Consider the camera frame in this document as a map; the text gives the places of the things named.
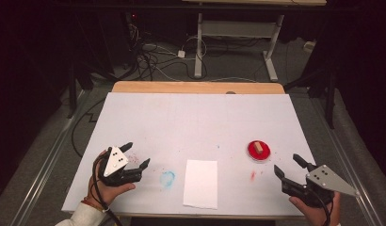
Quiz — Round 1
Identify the white paper sheet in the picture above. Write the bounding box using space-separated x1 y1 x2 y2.
183 159 219 210

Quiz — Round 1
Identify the person's right hand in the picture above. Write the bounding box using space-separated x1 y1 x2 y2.
288 191 342 226

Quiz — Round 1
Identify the large white board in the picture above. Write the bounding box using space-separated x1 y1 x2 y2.
61 91 335 218

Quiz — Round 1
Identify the wooden table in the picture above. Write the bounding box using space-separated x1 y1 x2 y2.
111 80 293 221

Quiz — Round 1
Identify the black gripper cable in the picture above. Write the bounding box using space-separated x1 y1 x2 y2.
310 187 335 226
92 155 123 226

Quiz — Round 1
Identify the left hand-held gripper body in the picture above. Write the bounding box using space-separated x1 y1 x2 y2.
98 146 143 187

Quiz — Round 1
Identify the round red ink pad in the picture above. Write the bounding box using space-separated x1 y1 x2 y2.
246 139 272 163

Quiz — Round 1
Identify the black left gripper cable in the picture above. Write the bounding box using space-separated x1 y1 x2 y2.
92 155 123 226

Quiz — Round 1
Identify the black floor cable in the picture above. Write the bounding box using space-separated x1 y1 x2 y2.
70 97 106 158

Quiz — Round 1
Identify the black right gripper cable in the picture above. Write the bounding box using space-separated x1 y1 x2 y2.
310 187 335 226

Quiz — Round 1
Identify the red bracelet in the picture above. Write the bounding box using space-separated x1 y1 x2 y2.
81 196 105 211

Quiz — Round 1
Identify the tangle of floor cables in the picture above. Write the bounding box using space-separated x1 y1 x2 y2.
123 12 265 83

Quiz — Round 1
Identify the black metal stand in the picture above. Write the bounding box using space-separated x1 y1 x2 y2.
283 67 338 130

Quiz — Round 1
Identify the metal floor rail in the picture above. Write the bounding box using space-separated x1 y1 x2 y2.
8 89 94 226
309 97 386 226

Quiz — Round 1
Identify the person's left hand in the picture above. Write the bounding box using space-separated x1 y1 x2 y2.
87 150 137 207

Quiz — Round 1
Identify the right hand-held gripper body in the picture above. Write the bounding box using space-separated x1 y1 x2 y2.
281 164 361 209

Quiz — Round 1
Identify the white box on floor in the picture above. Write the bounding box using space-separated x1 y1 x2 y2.
303 40 317 53

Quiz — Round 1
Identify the white metal desk frame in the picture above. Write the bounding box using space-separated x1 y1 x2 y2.
181 0 328 83

